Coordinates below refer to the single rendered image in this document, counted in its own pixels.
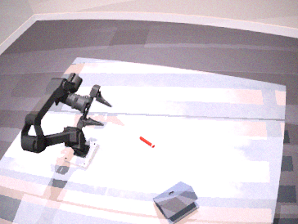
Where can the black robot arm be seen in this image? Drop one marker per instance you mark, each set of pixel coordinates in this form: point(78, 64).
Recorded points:
point(57, 90)

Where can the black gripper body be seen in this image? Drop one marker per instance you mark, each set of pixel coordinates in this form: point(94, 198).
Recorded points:
point(81, 103)

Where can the grey flat panel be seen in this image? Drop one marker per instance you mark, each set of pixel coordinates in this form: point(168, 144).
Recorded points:
point(177, 202)

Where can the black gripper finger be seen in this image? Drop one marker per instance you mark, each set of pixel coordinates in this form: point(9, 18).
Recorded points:
point(101, 99)
point(91, 122)

